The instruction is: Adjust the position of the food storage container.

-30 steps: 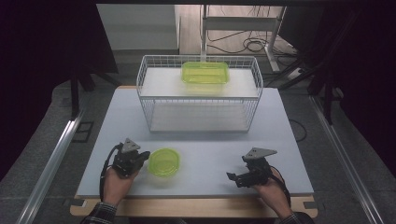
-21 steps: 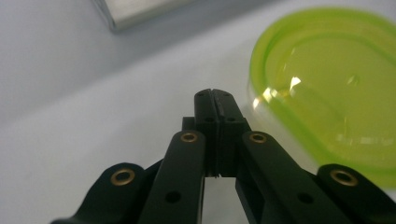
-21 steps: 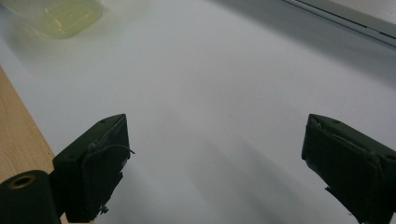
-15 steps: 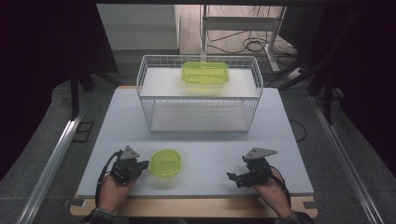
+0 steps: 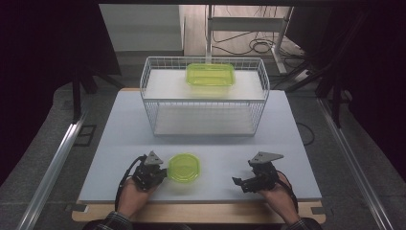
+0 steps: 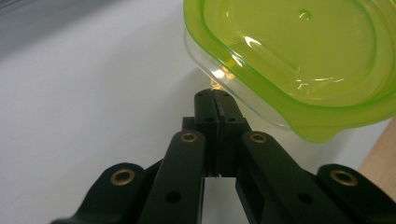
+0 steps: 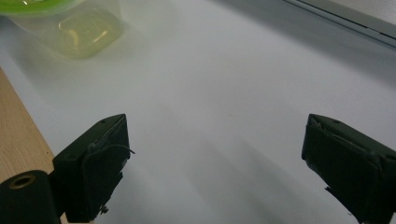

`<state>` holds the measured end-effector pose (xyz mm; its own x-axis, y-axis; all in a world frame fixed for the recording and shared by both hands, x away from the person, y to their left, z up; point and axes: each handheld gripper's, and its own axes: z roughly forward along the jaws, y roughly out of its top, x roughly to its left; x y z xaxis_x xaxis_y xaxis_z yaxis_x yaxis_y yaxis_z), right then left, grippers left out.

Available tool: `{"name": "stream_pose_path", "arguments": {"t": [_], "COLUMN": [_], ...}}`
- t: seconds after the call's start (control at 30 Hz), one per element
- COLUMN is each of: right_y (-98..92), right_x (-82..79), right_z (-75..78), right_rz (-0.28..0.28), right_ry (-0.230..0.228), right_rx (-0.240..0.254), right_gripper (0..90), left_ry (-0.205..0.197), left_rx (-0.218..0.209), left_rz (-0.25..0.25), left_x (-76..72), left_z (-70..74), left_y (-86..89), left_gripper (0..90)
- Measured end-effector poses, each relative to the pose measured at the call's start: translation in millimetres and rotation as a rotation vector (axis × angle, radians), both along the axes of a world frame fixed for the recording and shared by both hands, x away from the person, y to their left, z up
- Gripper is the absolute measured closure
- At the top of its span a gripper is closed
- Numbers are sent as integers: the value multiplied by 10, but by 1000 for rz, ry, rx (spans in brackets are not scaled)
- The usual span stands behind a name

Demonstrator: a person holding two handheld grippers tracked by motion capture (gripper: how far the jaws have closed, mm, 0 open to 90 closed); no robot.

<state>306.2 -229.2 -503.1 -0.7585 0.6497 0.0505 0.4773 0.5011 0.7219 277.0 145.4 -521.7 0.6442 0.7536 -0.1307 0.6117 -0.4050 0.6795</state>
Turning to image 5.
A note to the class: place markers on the person's right hand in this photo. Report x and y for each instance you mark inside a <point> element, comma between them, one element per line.
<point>281,201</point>

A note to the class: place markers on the black stand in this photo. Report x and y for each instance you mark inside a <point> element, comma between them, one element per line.
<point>76,96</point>
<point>335,96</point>

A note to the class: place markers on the white cabinet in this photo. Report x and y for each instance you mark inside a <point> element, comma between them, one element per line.
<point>143,28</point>

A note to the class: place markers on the white desk frame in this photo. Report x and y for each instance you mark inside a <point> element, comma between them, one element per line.
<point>245,24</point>

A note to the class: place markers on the person's left hand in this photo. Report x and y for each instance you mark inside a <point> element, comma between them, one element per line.
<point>135,199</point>

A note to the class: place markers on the wooden table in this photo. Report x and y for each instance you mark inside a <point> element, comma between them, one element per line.
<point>191,214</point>

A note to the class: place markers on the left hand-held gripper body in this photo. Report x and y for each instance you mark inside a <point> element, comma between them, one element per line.
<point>147,174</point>

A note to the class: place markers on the round green plastic container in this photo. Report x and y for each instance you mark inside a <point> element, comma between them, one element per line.
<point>184,167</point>

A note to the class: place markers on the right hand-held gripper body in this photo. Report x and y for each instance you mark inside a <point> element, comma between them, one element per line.
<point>265,175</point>

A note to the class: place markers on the pale blue table board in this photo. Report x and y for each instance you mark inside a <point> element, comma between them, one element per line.
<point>127,134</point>

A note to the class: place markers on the rectangular green plastic container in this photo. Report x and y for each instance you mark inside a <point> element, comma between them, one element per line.
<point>210,76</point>

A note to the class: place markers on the metal floor rail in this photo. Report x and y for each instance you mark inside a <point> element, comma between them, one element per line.
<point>354,166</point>
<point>48,179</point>

